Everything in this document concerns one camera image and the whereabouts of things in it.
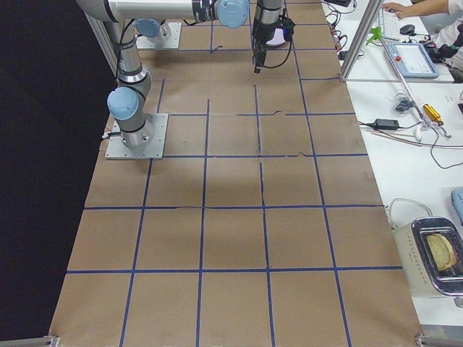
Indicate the bread slice in toaster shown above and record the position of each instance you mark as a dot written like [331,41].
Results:
[442,251]

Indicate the right corner metal bracket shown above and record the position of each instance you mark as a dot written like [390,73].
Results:
[425,340]

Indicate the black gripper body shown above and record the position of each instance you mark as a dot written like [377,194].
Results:
[260,36]

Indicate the wooden stick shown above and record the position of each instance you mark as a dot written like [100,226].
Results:
[398,139]

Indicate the white plate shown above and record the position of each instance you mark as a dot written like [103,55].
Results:
[277,39]

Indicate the blue device at edge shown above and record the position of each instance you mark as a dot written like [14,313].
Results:
[457,202]

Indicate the white keyboard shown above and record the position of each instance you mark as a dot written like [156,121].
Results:
[389,24]

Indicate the corner metal bracket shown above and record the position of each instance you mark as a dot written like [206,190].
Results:
[425,340]
[45,341]

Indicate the blue teach pendant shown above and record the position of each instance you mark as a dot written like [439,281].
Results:
[412,60]

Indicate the green plastic clip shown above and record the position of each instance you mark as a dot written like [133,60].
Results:
[376,34]

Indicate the aluminium frame post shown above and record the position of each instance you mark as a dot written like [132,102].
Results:
[358,40]

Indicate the person forearm white sleeve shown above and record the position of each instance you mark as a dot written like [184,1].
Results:
[429,7]

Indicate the yellow tool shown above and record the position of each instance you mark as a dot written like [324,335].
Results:
[432,114]

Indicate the cream toaster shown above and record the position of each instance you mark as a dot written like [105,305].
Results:
[423,277]

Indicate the long metal rod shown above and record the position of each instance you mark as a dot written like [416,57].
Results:
[405,79]

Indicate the left corner metal bracket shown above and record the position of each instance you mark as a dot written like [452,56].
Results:
[45,341]

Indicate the person hand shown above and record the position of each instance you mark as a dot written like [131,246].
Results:
[401,11]

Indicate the black computer mouse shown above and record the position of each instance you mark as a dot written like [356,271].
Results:
[407,30]

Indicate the black power adapter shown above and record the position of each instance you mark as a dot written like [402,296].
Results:
[386,124]

